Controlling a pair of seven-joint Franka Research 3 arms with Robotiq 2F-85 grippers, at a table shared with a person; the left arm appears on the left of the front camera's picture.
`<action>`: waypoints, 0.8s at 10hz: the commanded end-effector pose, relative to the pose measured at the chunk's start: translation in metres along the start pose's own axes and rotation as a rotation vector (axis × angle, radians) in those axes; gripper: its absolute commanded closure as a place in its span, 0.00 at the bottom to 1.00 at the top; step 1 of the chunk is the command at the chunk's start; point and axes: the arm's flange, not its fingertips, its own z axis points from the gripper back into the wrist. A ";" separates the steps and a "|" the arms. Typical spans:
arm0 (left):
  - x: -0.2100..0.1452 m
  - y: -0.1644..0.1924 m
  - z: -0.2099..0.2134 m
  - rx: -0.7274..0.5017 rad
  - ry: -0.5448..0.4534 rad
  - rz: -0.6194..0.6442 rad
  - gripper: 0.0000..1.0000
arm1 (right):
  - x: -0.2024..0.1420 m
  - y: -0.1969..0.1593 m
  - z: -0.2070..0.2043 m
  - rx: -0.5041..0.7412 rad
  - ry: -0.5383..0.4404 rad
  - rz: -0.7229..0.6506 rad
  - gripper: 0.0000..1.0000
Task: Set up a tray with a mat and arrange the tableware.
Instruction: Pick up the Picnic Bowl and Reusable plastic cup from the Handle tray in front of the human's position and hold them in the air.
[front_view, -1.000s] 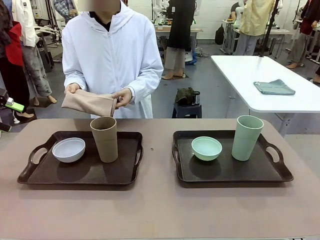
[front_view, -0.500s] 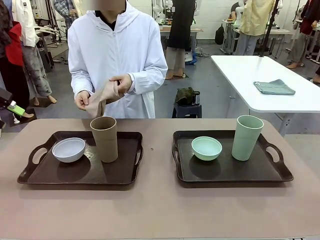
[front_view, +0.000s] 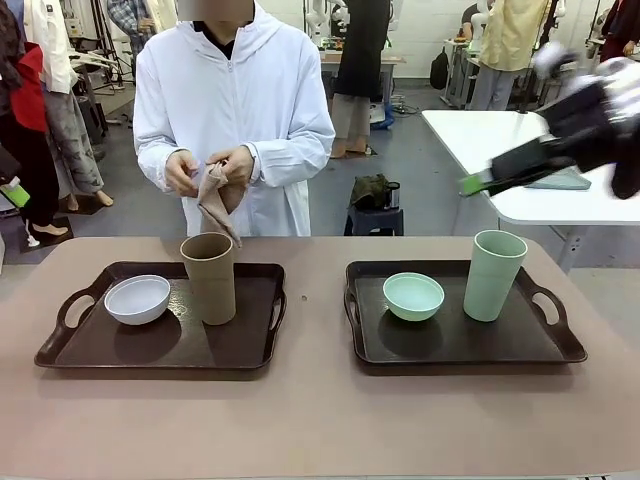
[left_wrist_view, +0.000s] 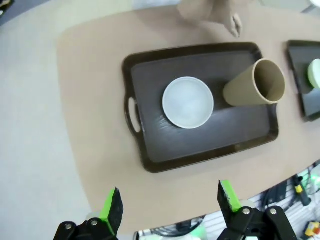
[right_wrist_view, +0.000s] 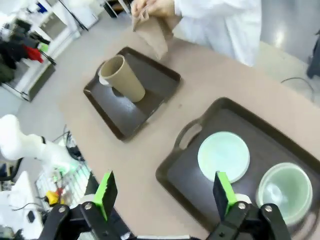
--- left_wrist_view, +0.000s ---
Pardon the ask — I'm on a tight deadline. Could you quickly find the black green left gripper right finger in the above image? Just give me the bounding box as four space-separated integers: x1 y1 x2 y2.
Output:
217 180 297 240

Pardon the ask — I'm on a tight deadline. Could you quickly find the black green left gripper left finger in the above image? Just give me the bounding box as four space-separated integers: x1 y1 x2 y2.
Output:
53 186 125 240

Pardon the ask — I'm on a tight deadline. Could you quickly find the pale grey round bowl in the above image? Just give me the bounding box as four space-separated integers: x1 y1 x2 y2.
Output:
162 76 215 130

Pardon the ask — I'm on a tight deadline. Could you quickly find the tan tall cup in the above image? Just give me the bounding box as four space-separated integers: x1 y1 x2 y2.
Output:
223 58 286 107

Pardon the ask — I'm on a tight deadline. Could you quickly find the person's bare hand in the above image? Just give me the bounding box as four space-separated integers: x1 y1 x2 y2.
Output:
224 13 243 39

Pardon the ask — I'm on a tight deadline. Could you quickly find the red and yellow button box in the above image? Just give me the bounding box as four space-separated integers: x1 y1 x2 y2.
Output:
306 219 320 237

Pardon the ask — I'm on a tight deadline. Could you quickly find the light green round bowl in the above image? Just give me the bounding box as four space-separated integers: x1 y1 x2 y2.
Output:
307 58 320 89

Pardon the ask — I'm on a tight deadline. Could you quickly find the dark brown tray with handles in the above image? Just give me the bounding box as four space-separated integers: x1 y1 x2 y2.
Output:
285 39 320 123
121 41 280 174

